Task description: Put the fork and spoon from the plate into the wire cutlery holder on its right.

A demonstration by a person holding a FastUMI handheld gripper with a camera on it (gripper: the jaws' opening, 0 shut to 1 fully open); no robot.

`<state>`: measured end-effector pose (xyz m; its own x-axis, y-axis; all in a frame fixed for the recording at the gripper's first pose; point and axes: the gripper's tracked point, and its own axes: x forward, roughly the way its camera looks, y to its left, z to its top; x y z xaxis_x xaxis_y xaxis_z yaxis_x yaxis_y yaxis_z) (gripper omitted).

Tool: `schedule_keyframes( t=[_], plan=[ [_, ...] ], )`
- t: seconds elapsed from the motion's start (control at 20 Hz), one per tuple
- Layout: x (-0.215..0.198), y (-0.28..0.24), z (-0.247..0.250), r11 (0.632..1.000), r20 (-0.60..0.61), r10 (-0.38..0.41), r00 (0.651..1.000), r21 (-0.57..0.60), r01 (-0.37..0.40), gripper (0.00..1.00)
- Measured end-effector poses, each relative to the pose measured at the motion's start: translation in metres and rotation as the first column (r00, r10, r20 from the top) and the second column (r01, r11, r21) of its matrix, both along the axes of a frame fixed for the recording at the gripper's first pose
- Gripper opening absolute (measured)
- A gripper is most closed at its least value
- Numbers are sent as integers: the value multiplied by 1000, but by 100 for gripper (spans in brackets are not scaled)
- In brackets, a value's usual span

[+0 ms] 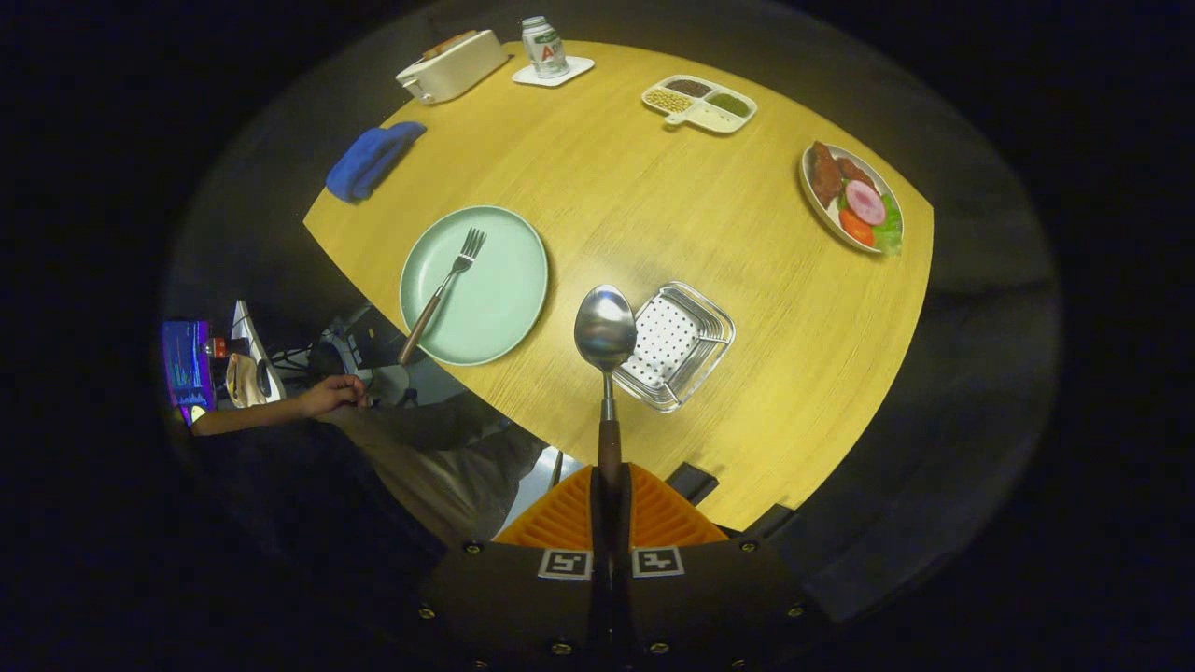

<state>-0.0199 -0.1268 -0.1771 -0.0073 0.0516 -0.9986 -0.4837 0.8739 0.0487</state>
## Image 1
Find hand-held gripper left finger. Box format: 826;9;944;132
415;464;612;672

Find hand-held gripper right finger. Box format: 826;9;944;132
612;464;815;672

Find wooden-handled metal spoon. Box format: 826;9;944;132
573;284;639;488

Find wooden-handled metal fork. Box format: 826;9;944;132
398;228;487;365

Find black table leg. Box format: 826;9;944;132
742;504;795;539
665;462;720;506

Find person's grey trousers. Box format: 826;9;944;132
317;390;549;549

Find pale green plate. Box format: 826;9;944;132
400;205;550;367

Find white angled stand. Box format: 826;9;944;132
229;300;287;408

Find white plate with food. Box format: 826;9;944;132
799;141;905;257

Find divided dish with beans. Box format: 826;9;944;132
640;75;758;135

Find blue folded cloth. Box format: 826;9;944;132
325;121;428;204

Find lit computer monitor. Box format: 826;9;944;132
161;320;216;427

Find white square coaster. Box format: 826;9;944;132
512;55;596;89

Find cream white toaster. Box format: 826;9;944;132
395;29;511;105

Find small white drink bottle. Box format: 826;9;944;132
521;16;570;79

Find brown toast slice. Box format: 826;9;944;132
422;30;479;60

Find metal wire drying rack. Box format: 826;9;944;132
612;281;737;413

